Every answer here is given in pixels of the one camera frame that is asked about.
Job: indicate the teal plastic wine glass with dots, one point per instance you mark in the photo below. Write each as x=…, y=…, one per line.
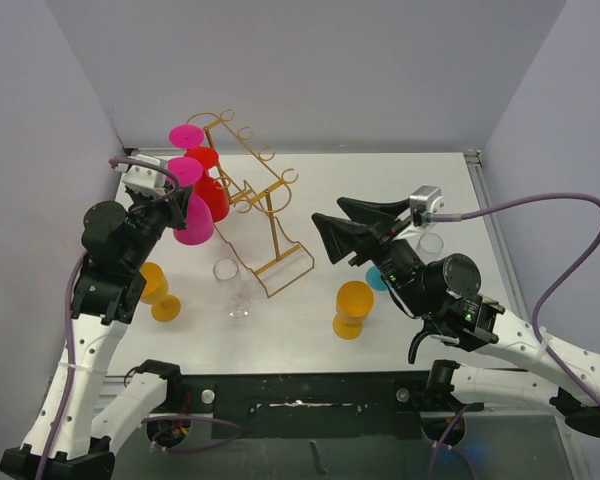
x=374, y=279

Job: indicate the pink plastic wine glass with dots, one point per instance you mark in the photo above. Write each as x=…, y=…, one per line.
x=199, y=223
x=186, y=136

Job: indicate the red plastic wine glass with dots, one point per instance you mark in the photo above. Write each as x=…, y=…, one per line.
x=209, y=189

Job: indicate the orange plastic wine glass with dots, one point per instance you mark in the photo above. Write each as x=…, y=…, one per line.
x=354, y=303
x=165, y=307

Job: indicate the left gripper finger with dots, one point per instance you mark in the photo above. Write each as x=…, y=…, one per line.
x=171, y=192
x=179, y=206

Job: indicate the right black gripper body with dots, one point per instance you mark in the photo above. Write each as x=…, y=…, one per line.
x=382, y=241

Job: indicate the gold wire wine glass rack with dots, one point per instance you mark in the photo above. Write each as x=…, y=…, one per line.
x=242, y=197

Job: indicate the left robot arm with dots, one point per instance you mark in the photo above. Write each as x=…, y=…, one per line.
x=70, y=439

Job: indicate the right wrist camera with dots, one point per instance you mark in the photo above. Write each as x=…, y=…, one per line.
x=423, y=203

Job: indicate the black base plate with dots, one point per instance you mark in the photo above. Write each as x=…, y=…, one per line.
x=314, y=406

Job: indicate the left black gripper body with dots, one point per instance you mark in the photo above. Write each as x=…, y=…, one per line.
x=151, y=217

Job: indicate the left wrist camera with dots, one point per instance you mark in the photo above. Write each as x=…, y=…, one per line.
x=143, y=174

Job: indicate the clear wine glass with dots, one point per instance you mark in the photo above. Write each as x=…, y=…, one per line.
x=227, y=275
x=429, y=245

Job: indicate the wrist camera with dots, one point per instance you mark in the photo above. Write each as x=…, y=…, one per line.
x=423, y=203
x=143, y=174

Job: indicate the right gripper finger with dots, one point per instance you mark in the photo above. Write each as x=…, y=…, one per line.
x=365, y=213
x=342, y=237

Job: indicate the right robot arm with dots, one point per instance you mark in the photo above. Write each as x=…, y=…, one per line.
x=546, y=373

